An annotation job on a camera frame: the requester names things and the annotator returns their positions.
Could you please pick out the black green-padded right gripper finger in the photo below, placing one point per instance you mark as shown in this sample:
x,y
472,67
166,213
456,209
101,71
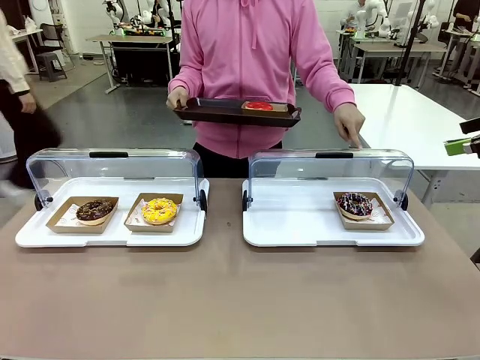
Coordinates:
x,y
455,147
471,125

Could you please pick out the clear display case lid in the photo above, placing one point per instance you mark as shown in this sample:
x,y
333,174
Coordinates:
x,y
112,165
330,165

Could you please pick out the red glazed donut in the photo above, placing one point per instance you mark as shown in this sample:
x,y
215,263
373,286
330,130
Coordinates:
x,y
279,108
259,105

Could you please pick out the dark brown serving tray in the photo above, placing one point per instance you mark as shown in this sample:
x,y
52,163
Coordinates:
x,y
225,112

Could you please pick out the pink-sleeved left forearm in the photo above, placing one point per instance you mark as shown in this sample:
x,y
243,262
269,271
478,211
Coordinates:
x,y
337,82

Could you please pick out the pink-sleeved right forearm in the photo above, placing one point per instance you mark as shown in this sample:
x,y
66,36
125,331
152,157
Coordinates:
x,y
183,71

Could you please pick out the dark sprinkled donut in box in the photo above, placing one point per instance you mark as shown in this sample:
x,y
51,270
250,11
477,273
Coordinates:
x,y
382,219

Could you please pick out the background person in dark clothes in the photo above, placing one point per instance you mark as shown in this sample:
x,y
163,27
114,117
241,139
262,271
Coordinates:
x,y
465,15

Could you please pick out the dark donut with coloured sprinkles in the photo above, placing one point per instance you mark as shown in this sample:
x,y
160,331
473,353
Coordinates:
x,y
354,206

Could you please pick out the yellow sprinkled donut in box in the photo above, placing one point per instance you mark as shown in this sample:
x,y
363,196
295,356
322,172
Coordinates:
x,y
135,221

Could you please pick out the chocolate glazed donut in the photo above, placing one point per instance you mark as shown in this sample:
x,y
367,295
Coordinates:
x,y
94,212

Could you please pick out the person's left hand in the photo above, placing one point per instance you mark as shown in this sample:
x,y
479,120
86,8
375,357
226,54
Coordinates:
x,y
350,122

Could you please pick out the person's right hand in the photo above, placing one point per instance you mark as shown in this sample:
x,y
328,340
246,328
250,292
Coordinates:
x,y
176,98

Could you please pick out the passer-by's hand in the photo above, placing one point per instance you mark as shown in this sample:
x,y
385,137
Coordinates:
x,y
28,103

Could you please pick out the white side table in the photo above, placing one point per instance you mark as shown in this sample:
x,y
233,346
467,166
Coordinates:
x,y
405,120

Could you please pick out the grey background workbench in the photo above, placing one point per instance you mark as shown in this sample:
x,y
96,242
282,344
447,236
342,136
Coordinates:
x,y
390,48

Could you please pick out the white display case base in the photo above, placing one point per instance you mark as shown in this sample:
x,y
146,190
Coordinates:
x,y
112,240
292,225

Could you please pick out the pink hoodie torso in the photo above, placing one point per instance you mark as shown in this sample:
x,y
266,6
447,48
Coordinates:
x,y
247,52

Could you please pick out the black trousers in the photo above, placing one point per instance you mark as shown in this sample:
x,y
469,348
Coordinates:
x,y
225,165

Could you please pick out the brown paper food boat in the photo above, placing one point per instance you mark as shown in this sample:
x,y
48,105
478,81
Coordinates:
x,y
60,221

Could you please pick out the grey plastic stool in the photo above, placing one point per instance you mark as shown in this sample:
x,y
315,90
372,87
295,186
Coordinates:
x,y
52,65

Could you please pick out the black office chair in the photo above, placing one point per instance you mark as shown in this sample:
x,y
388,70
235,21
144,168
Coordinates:
x,y
56,37

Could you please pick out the passer-by in white sweater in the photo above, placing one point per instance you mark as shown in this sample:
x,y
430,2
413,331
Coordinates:
x,y
18,131

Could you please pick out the white desk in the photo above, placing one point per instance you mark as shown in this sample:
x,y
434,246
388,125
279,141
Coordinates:
x,y
26,35

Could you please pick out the black camera stand pole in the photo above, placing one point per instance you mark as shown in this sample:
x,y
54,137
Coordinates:
x,y
408,45

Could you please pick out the black table-edge mount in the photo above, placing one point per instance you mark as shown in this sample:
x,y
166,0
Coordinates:
x,y
475,258

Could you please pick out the grey workbench with black frame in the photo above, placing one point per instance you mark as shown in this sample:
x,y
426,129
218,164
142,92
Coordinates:
x,y
127,39

